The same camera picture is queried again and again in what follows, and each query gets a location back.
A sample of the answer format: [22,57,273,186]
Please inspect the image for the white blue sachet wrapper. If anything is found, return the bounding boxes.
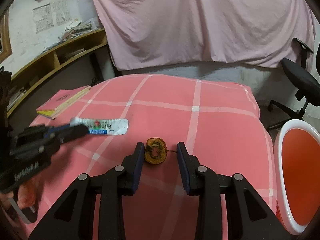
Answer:
[70,117,129,135]

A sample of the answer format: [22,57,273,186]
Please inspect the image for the red white trash bin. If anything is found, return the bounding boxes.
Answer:
[273,119,319,235]

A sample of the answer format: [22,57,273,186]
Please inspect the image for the person left hand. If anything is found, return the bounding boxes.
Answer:
[1,174,42,215]

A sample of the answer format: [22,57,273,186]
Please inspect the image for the yellow blue book below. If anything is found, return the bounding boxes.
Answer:
[36,95,84,120]

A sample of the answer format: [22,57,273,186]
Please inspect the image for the pink book on top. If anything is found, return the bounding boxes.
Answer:
[36,85,91,112]

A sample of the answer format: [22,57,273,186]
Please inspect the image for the newspapers in shelf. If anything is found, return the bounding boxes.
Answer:
[7,86,26,111]

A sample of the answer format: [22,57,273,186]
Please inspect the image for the wooden framed mirror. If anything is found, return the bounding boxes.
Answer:
[0,11,12,63]

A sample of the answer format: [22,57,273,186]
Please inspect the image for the pink checked tablecloth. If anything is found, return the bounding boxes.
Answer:
[33,74,277,239]

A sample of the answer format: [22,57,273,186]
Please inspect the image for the stack of papers on shelf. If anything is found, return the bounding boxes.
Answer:
[59,17,103,41]

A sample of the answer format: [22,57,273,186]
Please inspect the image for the paper calendar sheet left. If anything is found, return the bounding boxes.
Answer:
[33,3,54,33]

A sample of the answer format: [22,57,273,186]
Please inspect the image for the paper calendar sheet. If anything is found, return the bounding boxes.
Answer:
[52,1,72,25]
[33,3,54,33]

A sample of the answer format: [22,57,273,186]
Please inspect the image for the paper calendar sheet right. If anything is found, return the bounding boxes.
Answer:
[52,1,72,25]

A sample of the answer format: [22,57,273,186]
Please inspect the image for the pink hanging sheet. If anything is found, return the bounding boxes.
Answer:
[93,0,316,70]

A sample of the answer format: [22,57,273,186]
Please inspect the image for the black office chair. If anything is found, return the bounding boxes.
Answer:
[266,37,319,132]

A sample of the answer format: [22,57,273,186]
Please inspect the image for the wooden wall shelf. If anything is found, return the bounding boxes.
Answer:
[8,29,107,117]

